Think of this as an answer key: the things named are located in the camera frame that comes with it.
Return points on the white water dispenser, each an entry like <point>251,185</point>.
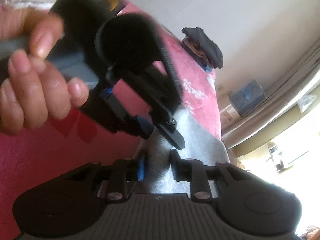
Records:
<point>228,114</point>

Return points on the grey sweatpants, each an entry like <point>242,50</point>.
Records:
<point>199,144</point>

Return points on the person left hand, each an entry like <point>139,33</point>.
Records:
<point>35,89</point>

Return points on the blue water bottle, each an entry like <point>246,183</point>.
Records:
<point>247,98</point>

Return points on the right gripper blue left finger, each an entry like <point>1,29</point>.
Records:
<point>123,173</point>

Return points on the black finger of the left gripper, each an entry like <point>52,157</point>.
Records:
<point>163,118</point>
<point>138,126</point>

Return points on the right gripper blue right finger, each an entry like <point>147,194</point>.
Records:
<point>194,172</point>

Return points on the beige curtain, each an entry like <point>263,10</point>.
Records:
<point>282,96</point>

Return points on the olive cabinet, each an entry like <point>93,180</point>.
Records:
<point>272,130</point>

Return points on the black folded garment on stack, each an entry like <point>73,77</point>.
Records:
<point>204,43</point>

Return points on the pink floral blanket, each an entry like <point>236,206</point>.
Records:
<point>60,145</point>

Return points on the brown folded clothes in stack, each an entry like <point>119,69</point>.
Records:
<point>198,55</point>

